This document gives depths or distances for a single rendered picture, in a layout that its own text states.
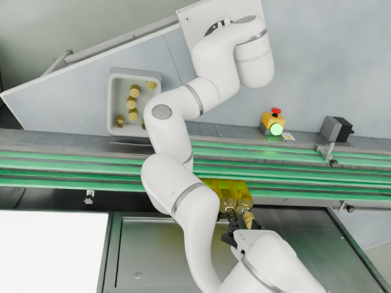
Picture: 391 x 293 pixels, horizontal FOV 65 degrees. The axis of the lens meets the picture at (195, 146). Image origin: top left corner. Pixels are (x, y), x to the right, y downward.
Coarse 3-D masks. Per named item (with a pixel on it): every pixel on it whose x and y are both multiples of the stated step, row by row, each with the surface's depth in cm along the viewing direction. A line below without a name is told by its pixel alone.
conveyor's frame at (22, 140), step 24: (0, 144) 104; (24, 144) 106; (48, 144) 109; (72, 144) 111; (96, 144) 114; (120, 144) 117; (264, 144) 117; (288, 144) 119; (312, 144) 121; (360, 144) 129; (384, 144) 133
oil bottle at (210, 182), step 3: (198, 177) 113; (201, 180) 110; (204, 180) 110; (207, 180) 110; (210, 180) 111; (213, 180) 111; (204, 183) 109; (207, 183) 109; (210, 183) 109; (213, 183) 109; (210, 186) 108; (213, 186) 108; (213, 189) 106; (216, 189) 107; (216, 192) 105; (219, 198) 103; (219, 201) 102
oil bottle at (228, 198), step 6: (216, 180) 112; (222, 180) 112; (228, 180) 113; (216, 186) 110; (222, 186) 109; (228, 186) 109; (222, 192) 106; (228, 192) 106; (222, 198) 103; (228, 198) 103; (234, 198) 104; (222, 204) 102; (228, 204) 102; (234, 204) 103; (222, 210) 103; (234, 210) 104
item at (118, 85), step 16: (112, 80) 103; (128, 80) 109; (144, 80) 103; (112, 96) 107; (128, 96) 112; (144, 96) 113; (112, 112) 111; (128, 112) 115; (112, 128) 111; (128, 128) 114
